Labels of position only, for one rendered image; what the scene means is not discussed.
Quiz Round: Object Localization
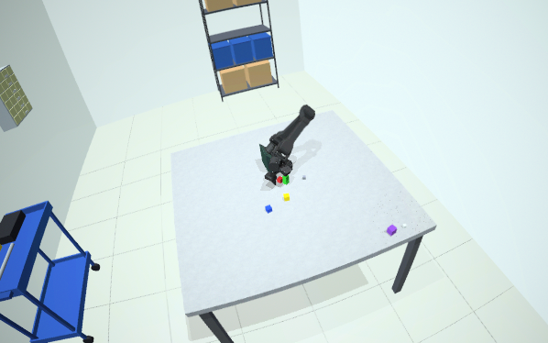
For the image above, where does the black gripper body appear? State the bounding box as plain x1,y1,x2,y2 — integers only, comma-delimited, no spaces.
265,159,292,182

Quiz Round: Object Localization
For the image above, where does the small purple cube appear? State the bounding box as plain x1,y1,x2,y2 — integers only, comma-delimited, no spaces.
387,225,397,236

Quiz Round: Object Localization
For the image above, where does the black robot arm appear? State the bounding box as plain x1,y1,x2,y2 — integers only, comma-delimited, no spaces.
264,105,315,177

